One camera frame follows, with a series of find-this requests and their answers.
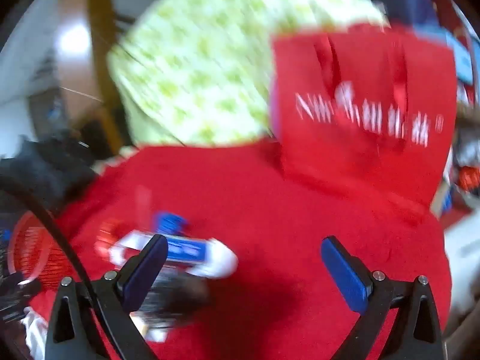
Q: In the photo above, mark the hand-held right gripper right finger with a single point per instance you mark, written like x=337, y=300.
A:
x=347, y=275

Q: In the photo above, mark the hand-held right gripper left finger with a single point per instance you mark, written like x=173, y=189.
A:
x=146, y=270

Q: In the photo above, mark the red wrapper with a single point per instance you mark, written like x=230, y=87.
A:
x=107, y=238

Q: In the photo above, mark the blue wrapper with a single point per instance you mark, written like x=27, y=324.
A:
x=170, y=223

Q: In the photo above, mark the white and blue packet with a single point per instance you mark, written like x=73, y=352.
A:
x=212, y=258

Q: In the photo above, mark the red plastic mesh basket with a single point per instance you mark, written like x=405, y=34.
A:
x=30, y=247

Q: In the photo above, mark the dark blurred wrapper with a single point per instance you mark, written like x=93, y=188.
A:
x=176, y=296

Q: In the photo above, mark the red paper bag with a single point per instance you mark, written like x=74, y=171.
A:
x=375, y=165

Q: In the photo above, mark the red blanket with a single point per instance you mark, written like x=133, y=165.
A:
x=243, y=195

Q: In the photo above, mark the black puffy jacket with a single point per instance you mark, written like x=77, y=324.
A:
x=41, y=168

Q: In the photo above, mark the pink box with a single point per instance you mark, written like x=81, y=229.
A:
x=275, y=97

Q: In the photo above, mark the green clover print quilt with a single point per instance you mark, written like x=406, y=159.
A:
x=206, y=63

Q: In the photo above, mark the light blue cardboard box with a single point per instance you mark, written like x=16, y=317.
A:
x=462, y=58

